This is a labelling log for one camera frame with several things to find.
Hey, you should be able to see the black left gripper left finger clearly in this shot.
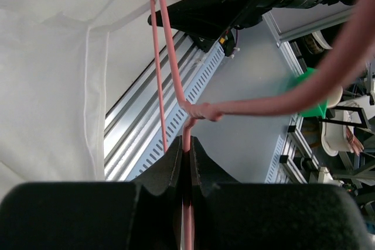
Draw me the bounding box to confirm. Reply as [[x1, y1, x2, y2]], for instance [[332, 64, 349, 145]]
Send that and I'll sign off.
[[1, 138, 182, 249]]

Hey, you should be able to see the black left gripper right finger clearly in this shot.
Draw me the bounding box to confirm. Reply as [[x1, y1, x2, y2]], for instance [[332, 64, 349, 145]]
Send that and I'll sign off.
[[190, 138, 369, 249]]

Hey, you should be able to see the pink hanger of white top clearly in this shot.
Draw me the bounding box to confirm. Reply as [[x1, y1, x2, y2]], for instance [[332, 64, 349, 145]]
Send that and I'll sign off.
[[146, 0, 375, 250]]

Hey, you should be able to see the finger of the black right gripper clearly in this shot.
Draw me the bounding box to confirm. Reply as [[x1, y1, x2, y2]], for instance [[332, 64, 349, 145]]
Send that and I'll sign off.
[[156, 0, 264, 40]]

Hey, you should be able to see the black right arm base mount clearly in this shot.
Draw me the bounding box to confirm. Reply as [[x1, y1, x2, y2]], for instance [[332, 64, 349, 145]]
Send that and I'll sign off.
[[189, 29, 239, 57]]

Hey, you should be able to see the white slotted cable duct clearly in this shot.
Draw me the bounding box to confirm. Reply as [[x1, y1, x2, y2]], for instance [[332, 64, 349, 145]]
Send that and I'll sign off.
[[121, 43, 224, 180]]

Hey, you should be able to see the white tank top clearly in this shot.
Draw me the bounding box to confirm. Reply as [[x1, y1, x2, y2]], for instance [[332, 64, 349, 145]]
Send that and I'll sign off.
[[1, 0, 154, 196]]

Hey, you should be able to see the aluminium table edge rail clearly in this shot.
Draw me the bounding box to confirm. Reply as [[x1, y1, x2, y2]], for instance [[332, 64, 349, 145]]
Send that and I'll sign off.
[[104, 32, 203, 181]]

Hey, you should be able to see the green plastic object background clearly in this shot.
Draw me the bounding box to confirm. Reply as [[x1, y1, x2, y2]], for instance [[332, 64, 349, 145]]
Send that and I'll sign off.
[[277, 67, 328, 118]]

